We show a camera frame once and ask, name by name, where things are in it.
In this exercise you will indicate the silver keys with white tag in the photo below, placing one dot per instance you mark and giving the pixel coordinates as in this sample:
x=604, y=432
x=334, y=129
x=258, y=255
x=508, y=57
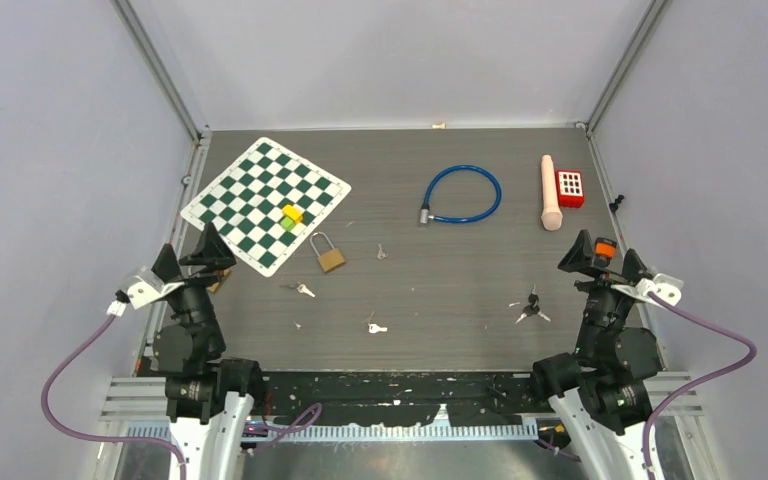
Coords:
x=372, y=327

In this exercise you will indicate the small orange padlock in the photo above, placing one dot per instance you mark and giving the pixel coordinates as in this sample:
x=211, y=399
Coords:
x=605, y=248

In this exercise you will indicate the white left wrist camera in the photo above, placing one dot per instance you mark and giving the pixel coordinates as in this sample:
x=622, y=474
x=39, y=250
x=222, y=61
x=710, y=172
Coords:
x=140, y=288

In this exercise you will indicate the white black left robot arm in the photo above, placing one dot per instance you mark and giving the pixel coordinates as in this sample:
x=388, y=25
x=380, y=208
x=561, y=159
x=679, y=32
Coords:
x=208, y=395

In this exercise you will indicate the yellow block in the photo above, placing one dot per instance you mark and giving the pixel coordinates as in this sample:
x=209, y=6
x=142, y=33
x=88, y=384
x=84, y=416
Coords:
x=293, y=213

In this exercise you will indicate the beige wooden rolling pin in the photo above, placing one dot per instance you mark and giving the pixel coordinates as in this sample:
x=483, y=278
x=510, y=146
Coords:
x=551, y=216

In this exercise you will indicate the black knob on rail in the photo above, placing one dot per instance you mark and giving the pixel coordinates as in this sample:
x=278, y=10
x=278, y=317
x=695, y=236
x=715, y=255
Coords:
x=615, y=204

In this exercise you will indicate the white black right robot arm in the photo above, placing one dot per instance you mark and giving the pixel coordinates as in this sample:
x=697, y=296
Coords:
x=598, y=389

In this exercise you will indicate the black headed key bunch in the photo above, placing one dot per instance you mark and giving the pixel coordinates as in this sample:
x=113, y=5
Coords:
x=532, y=308

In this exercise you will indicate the brass padlock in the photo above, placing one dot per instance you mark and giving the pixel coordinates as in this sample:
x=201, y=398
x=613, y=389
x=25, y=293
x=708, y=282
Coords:
x=221, y=278
x=329, y=259

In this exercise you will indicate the green white chessboard mat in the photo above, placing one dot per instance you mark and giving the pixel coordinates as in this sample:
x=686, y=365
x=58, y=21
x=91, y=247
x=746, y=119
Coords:
x=245, y=202

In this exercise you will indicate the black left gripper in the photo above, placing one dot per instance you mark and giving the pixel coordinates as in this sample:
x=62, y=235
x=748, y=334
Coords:
x=215, y=255

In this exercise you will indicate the aluminium frame rail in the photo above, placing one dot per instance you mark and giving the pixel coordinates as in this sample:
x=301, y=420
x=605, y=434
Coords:
x=439, y=430

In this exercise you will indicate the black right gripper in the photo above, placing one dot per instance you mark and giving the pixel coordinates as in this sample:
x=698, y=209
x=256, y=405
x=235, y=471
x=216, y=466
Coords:
x=580, y=256

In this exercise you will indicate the blue cable lock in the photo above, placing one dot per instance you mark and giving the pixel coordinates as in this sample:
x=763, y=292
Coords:
x=460, y=194

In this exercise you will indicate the red block with holes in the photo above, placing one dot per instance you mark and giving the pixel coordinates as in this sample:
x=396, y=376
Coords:
x=570, y=192

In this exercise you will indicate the black front base panel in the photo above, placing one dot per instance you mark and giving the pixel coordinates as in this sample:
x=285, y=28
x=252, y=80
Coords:
x=394, y=399

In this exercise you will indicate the green block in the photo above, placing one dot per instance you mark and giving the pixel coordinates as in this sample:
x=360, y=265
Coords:
x=288, y=224

